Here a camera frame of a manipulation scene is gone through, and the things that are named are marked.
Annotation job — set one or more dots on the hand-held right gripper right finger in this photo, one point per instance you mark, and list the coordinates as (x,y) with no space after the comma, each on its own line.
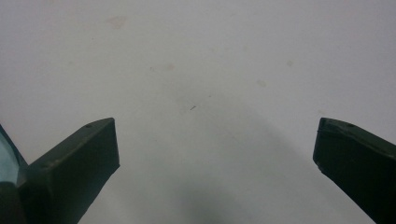
(358,165)

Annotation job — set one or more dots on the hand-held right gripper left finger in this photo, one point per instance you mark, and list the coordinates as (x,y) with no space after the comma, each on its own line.
(71,168)

